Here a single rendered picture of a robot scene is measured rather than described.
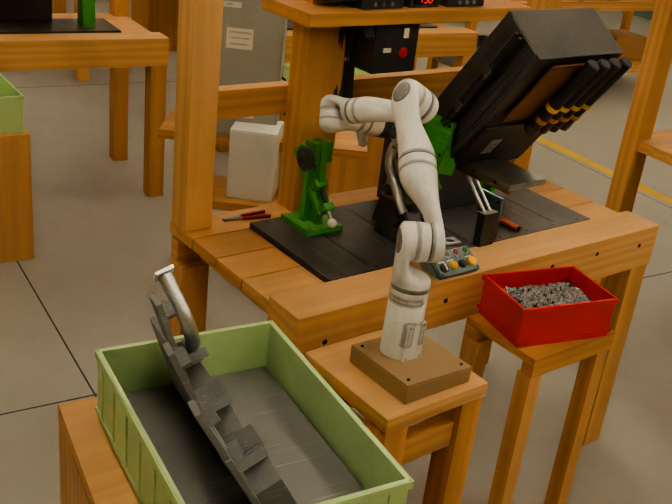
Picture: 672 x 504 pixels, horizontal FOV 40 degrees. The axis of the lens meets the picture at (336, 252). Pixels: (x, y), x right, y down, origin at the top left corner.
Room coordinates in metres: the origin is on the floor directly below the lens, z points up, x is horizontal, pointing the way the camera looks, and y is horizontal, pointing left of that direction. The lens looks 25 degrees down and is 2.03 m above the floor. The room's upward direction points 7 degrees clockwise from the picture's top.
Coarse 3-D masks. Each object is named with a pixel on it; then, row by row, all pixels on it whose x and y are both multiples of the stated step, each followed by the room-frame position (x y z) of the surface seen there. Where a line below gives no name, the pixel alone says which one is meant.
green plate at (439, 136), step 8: (432, 120) 2.67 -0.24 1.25; (424, 128) 2.68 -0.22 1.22; (432, 128) 2.66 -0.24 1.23; (440, 128) 2.63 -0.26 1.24; (448, 128) 2.61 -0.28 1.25; (432, 136) 2.64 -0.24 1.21; (440, 136) 2.62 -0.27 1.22; (448, 136) 2.60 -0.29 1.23; (432, 144) 2.63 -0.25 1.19; (440, 144) 2.61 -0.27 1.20; (448, 144) 2.60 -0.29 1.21; (440, 152) 2.60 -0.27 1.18; (448, 152) 2.62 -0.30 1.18; (440, 160) 2.59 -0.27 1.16; (448, 160) 2.62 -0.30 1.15; (440, 168) 2.59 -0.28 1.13; (448, 168) 2.62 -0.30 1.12
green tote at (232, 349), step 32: (96, 352) 1.65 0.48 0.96; (128, 352) 1.69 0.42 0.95; (160, 352) 1.73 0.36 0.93; (224, 352) 1.81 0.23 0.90; (256, 352) 1.85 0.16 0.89; (288, 352) 1.77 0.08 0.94; (128, 384) 1.69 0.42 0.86; (160, 384) 1.73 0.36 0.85; (288, 384) 1.76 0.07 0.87; (320, 384) 1.64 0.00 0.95; (128, 416) 1.46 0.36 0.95; (320, 416) 1.63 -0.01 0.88; (352, 416) 1.53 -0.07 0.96; (128, 448) 1.47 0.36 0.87; (352, 448) 1.51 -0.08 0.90; (384, 448) 1.44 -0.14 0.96; (160, 480) 1.31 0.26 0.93; (384, 480) 1.41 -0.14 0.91
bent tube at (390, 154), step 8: (392, 144) 2.70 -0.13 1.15; (392, 152) 2.69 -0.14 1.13; (392, 160) 2.69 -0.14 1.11; (392, 168) 2.67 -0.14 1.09; (392, 176) 2.65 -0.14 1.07; (392, 184) 2.64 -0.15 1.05; (392, 192) 2.62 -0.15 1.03; (400, 192) 2.62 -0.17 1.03; (400, 200) 2.60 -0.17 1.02; (400, 208) 2.58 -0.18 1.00; (400, 216) 2.58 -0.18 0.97
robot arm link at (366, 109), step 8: (368, 96) 2.41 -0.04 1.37; (432, 96) 2.27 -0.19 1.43; (352, 104) 2.40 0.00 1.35; (360, 104) 2.38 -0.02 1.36; (368, 104) 2.37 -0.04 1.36; (376, 104) 2.36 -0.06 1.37; (384, 104) 2.36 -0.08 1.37; (432, 104) 2.26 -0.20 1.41; (352, 112) 2.39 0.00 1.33; (360, 112) 2.37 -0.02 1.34; (368, 112) 2.36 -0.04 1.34; (376, 112) 2.35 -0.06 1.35; (384, 112) 2.35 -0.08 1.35; (392, 112) 2.34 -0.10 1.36; (432, 112) 2.26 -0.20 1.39; (352, 120) 2.40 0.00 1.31; (360, 120) 2.38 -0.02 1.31; (368, 120) 2.37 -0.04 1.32; (376, 120) 2.36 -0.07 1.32; (384, 120) 2.35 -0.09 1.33; (392, 120) 2.34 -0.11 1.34; (424, 120) 2.26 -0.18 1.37
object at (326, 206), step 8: (304, 144) 2.63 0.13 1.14; (296, 152) 2.65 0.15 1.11; (312, 184) 2.58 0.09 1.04; (320, 184) 2.57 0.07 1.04; (312, 192) 2.58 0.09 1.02; (320, 192) 2.57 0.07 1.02; (312, 200) 2.57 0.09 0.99; (320, 200) 2.57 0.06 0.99; (328, 200) 2.59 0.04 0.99; (320, 208) 2.55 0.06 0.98; (328, 208) 2.54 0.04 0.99
